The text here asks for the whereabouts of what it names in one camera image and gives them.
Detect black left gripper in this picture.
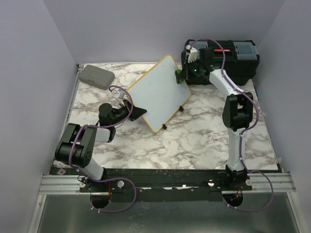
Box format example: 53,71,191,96
111,100,148,126

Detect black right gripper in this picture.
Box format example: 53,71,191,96
177,60,203,81

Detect green whiteboard eraser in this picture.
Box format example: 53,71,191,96
174,69,184,84

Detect yellow framed whiteboard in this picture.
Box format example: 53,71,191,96
127,54,191,133

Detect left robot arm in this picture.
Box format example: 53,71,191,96
54,100,147,192

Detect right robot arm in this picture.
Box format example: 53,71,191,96
175,45,258,190

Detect black plastic toolbox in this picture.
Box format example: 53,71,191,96
181,39,259,86

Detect grey plastic case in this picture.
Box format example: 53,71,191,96
78,65,115,90

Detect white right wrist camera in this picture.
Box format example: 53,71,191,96
185,45,198,63

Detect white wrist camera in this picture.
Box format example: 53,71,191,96
185,45,198,63
112,90,126,104

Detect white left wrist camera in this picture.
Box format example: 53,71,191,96
112,90,126,104

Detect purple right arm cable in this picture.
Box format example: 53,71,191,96
186,38,274,211

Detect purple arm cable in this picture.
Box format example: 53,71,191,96
68,85,138,214
186,38,274,211

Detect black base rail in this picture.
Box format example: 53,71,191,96
50,167,258,203

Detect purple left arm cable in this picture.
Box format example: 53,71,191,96
68,85,138,214

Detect aluminium frame rail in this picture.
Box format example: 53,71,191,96
26,64,83,233

